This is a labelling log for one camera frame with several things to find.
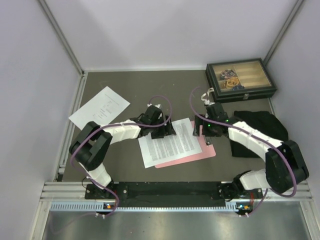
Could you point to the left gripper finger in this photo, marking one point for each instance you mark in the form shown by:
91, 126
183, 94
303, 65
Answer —
168, 127
157, 134

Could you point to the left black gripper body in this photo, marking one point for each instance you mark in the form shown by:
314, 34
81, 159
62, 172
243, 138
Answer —
158, 128

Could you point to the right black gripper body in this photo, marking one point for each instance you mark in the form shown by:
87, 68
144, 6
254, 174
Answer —
209, 129

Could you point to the dense text paper sheet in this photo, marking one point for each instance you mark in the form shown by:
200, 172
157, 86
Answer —
172, 147

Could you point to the form paper sheet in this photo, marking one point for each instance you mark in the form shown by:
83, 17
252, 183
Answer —
102, 109

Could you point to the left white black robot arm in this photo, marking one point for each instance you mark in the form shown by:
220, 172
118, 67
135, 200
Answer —
92, 143

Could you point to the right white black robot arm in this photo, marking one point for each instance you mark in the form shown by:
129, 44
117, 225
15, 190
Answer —
284, 164

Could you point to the white ribbon loop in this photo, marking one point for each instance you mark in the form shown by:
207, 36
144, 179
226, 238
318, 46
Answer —
205, 97

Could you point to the dark green display box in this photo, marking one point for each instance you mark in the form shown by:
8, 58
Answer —
240, 80

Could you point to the black folded cloth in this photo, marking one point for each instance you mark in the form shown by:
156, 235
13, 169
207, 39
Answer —
263, 121

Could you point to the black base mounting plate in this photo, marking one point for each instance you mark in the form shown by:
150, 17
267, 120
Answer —
179, 194

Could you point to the grey slotted cable duct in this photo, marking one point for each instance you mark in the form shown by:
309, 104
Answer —
104, 207

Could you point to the right aluminium frame post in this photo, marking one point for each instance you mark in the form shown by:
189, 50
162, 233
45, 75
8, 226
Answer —
294, 12

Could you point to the aluminium frame post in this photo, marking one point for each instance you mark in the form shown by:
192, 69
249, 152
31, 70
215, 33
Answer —
60, 35
294, 12

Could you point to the aluminium front rail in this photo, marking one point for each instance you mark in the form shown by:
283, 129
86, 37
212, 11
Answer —
74, 191

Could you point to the left aluminium frame post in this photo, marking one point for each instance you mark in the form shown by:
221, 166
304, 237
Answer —
60, 35

